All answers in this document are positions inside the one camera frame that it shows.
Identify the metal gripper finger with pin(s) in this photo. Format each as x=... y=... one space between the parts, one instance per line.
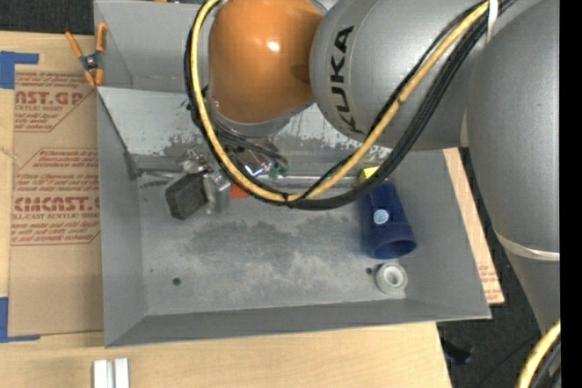
x=194 y=161
x=218 y=192

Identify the small orange-red block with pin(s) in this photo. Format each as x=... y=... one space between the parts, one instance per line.
x=239 y=191

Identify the dark grey sponge block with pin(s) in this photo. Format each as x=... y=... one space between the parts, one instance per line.
x=185 y=196

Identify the grey metal bin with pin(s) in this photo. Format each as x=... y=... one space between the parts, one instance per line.
x=273 y=250

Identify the small yellow block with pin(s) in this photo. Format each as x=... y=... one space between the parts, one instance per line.
x=368 y=173

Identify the blue plastic cup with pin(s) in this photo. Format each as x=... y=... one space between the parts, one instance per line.
x=386 y=218

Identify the brown cardboard board red print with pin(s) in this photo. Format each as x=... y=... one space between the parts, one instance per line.
x=54 y=268

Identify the grey white tape roll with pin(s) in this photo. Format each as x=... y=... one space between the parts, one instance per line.
x=391 y=278

